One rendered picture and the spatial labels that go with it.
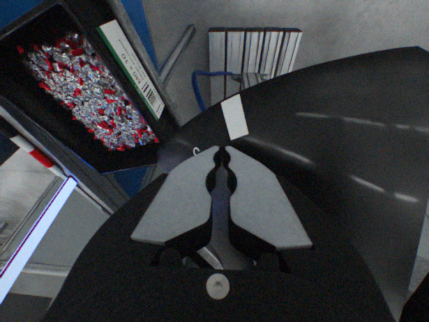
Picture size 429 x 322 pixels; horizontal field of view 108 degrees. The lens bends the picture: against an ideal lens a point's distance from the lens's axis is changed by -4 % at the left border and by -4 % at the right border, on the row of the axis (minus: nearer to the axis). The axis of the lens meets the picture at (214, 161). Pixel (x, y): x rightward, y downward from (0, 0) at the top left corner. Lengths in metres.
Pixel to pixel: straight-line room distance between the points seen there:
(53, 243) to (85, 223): 0.19
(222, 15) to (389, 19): 0.82
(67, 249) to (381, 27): 2.05
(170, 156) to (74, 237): 1.19
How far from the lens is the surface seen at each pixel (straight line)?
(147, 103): 0.25
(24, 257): 0.45
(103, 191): 0.56
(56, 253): 1.37
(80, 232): 1.34
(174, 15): 1.09
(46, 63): 0.32
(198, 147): 0.16
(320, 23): 1.17
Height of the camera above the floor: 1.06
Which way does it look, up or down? 41 degrees down
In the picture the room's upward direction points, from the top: 177 degrees counter-clockwise
